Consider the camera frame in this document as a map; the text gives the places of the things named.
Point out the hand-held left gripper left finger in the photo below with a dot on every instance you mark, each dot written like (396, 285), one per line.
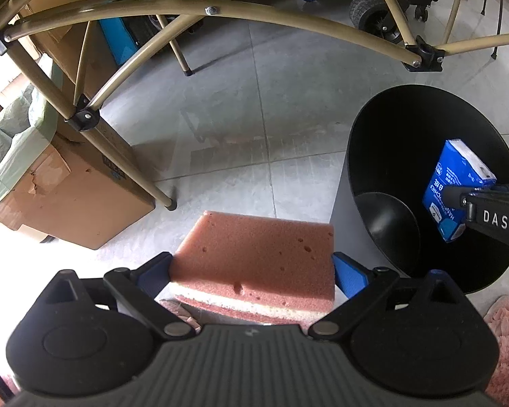
(155, 273)

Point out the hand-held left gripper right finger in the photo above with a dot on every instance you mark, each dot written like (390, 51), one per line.
(350, 275)

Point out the blue tissue pack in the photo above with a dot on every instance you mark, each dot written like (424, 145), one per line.
(447, 178)

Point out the black plastic bin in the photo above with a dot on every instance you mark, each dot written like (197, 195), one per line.
(390, 144)

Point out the pink layered sponge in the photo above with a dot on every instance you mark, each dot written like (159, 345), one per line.
(254, 254)

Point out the large brown cardboard box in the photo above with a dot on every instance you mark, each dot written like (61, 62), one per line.
(68, 195)

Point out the pale green plastic bag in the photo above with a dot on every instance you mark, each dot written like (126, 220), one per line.
(12, 148)

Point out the black rubber cart wheel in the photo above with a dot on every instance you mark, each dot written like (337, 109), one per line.
(367, 10)

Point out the blue flat board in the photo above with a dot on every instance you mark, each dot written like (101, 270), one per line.
(121, 42)

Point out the tan metal table frame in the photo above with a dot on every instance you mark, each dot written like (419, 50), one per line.
(237, 10)

